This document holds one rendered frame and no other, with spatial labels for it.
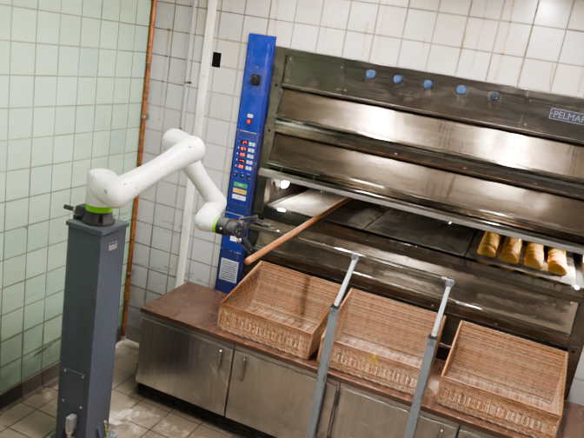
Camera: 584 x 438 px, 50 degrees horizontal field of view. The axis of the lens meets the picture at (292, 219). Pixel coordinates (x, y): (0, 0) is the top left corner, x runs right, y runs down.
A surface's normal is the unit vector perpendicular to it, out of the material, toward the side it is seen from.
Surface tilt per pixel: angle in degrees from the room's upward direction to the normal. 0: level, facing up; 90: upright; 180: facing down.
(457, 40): 90
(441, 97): 90
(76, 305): 90
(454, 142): 70
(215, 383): 90
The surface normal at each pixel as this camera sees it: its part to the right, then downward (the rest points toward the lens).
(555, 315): -0.30, -0.14
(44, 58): 0.91, 0.24
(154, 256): -0.37, 0.19
